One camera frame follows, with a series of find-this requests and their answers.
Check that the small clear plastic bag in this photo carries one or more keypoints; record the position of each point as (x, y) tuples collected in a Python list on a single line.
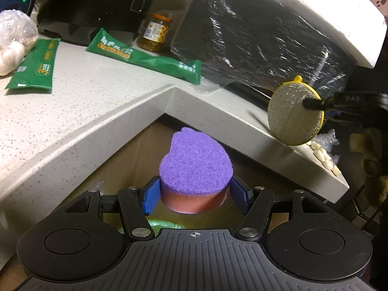
[(329, 138)]

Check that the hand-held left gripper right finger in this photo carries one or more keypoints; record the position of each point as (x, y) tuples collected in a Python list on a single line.
[(239, 194)]

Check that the garlic bulb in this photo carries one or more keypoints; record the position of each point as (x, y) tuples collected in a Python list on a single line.
[(10, 57)]

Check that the green plastic packet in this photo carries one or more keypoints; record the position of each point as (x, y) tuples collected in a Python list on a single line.
[(142, 56), (35, 65)]

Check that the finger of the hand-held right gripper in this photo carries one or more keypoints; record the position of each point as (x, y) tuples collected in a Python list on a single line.
[(318, 103), (345, 117)]

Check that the pile of garlic cloves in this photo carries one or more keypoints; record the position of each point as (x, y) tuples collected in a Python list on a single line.
[(326, 157)]

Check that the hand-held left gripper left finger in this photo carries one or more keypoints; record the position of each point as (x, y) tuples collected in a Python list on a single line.
[(151, 194)]

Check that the purple scouring sponge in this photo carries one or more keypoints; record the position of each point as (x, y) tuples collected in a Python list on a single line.
[(194, 163)]

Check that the round yellow scouring pad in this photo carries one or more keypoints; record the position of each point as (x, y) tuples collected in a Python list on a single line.
[(291, 115)]

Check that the black kitchen appliance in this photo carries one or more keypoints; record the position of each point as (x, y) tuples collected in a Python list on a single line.
[(91, 6)]

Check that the glass pickle jar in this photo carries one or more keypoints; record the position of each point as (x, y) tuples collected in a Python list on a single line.
[(154, 33)]

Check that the foil covered stove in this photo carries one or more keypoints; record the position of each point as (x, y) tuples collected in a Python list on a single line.
[(257, 30)]

